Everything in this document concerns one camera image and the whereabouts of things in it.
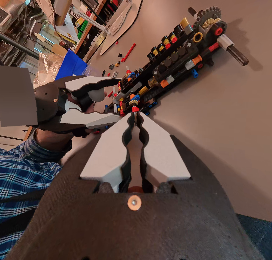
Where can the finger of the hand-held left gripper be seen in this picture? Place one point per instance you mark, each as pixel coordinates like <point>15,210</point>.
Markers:
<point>85,118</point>
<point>85,83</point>

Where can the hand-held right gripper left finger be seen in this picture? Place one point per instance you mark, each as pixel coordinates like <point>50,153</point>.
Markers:
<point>106,158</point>

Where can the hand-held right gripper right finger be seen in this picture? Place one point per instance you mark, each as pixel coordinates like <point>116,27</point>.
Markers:
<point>163,158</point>

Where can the black lego technic chassis model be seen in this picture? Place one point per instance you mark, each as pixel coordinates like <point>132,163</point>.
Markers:
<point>170,58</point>

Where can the small black round lego piece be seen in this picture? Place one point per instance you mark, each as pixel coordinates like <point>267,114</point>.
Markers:
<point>111,66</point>

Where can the red lego axle with connector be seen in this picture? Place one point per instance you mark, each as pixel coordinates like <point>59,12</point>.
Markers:
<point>128,52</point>

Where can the person's left hand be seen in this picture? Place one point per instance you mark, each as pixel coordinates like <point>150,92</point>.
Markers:
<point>53,136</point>

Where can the blue storage bin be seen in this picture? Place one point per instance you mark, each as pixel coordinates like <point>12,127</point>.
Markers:
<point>70,66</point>

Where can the clear plastic bag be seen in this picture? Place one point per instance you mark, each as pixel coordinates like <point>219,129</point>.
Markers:
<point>45,62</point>

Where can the green storage bin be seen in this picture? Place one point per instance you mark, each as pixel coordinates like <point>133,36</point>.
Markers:
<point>81,27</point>

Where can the white paper with yellow print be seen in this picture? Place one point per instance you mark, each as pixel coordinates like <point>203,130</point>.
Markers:
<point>68,28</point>

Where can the black ceiling pipe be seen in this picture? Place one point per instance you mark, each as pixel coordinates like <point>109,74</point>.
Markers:
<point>19,46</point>

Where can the blue plaid shirt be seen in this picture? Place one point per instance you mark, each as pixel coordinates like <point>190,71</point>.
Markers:
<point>21,179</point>

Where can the storage shelf unit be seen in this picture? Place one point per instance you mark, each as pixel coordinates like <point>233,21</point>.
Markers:
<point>107,8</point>

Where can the pale booklet holder board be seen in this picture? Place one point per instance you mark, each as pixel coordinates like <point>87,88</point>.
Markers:
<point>63,0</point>

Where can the ceiling vent grille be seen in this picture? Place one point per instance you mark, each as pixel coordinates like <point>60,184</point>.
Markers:
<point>3,12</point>

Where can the blue jeans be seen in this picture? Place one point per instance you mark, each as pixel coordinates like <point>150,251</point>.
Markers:
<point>257,236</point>

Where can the pale stand base plate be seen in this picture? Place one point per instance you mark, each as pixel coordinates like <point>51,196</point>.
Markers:
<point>123,15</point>

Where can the silver ventilation duct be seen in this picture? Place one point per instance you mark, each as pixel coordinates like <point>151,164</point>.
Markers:
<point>14,5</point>

